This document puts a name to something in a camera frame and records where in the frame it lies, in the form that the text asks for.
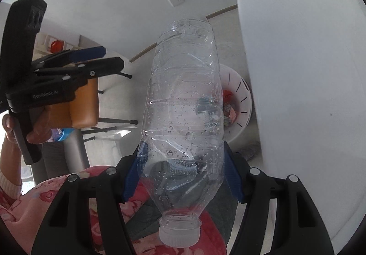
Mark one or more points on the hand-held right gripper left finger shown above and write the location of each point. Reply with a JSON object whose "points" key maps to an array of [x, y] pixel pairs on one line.
{"points": [[132, 183]]}

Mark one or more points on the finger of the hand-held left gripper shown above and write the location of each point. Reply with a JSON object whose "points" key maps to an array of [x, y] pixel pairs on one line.
{"points": [[85, 53], [108, 65]]}

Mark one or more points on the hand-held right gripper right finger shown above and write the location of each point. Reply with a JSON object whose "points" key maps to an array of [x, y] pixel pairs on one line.
{"points": [[234, 182]]}

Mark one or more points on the white plastic waste basket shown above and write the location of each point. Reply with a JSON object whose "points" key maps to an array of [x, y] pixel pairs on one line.
{"points": [[243, 100]]}

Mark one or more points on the clear plastic bottle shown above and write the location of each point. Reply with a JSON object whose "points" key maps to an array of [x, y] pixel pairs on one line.
{"points": [[183, 118]]}

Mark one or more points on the person's left hand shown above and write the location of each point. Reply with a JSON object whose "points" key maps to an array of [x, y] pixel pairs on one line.
{"points": [[40, 129]]}

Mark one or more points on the white shelf rack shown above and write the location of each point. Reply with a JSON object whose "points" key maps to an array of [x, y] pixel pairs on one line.
{"points": [[71, 42]]}

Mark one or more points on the red object on shelf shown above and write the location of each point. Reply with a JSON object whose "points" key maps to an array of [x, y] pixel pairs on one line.
{"points": [[56, 46]]}

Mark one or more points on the grey patterned cloth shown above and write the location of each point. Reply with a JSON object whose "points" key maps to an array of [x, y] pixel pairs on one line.
{"points": [[249, 151]]}

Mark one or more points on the blue tissue pack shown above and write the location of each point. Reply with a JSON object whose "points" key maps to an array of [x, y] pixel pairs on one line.
{"points": [[61, 134]]}

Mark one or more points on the pink floral clothing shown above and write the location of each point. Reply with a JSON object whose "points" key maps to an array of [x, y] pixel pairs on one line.
{"points": [[37, 206]]}

